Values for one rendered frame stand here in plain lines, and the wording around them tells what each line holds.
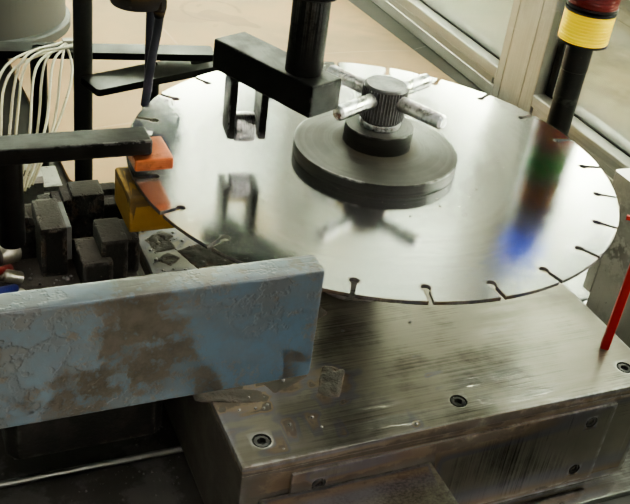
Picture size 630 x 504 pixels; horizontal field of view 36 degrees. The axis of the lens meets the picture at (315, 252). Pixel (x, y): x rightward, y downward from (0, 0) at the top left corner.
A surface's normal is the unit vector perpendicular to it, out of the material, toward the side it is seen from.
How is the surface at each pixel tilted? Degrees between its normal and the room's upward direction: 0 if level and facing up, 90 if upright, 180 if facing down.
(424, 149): 5
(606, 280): 90
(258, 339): 90
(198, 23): 0
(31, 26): 89
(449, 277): 0
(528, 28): 90
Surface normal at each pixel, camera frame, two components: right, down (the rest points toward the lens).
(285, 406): 0.12, -0.83
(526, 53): -0.91, 0.11
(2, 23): 0.53, 0.50
